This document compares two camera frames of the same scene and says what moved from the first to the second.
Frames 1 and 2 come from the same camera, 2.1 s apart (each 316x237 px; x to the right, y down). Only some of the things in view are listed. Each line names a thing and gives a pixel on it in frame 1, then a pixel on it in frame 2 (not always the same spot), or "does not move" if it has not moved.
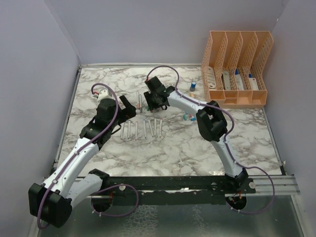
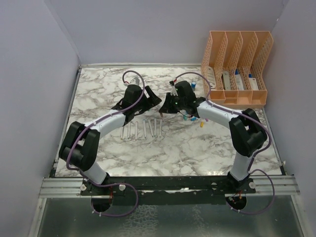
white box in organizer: (211, 77) does not move
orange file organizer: (234, 68) does not move
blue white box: (240, 85) does not move
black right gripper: (147, 96) -> (166, 108)
